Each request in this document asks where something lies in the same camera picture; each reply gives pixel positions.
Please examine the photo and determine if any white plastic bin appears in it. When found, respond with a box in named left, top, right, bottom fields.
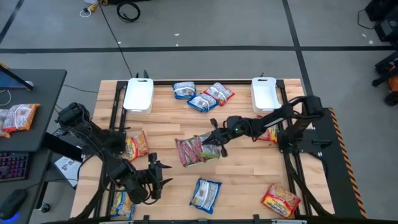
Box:
left=250, top=77, right=282, bottom=114
left=175, top=133, right=221, bottom=168
left=123, top=77, right=155, bottom=114

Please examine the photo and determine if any white printed box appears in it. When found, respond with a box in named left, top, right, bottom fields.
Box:
left=54, top=155, right=82, bottom=189

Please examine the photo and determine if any black office desk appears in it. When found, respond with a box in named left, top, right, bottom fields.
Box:
left=0, top=68, right=68, bottom=224

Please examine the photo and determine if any blue Maruchan noodle pack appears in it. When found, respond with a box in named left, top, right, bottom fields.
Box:
left=172, top=81, right=197, bottom=100
left=109, top=185, right=137, bottom=221
left=189, top=177, right=223, bottom=215
left=187, top=93, right=220, bottom=113

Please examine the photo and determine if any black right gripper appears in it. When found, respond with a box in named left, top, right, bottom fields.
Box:
left=201, top=116, right=243, bottom=158

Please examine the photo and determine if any black wheeled cart base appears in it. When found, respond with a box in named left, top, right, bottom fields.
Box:
left=371, top=51, right=398, bottom=106

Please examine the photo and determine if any black computer monitor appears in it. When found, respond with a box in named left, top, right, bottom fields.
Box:
left=0, top=63, right=34, bottom=91

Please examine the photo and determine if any long black floor cable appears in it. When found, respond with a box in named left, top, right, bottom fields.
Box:
left=98, top=0, right=134, bottom=78

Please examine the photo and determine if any black metal table frame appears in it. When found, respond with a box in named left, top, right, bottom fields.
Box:
left=74, top=73, right=335, bottom=224

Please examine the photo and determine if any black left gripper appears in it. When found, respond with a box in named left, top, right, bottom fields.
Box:
left=136, top=152, right=174, bottom=200

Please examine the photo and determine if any coiled black floor cable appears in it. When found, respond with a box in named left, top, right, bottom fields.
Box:
left=116, top=1, right=141, bottom=23

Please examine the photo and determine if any black equipment case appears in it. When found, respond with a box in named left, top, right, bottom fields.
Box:
left=364, top=0, right=398, bottom=43

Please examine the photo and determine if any black backlit keyboard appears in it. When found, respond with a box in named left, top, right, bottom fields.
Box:
left=0, top=151, right=29, bottom=183

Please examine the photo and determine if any thin black floor cable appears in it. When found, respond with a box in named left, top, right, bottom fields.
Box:
left=356, top=8, right=379, bottom=30

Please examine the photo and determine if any red Maruchan noodle pack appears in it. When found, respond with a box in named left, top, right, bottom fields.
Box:
left=125, top=130, right=150, bottom=162
left=256, top=115, right=280, bottom=144
left=261, top=183, right=302, bottom=218
left=203, top=82, right=236, bottom=107

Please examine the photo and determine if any black computer mouse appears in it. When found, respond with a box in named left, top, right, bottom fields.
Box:
left=0, top=189, right=28, bottom=221

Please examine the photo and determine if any black platform with hazard stripe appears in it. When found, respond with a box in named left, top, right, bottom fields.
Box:
left=317, top=107, right=368, bottom=219

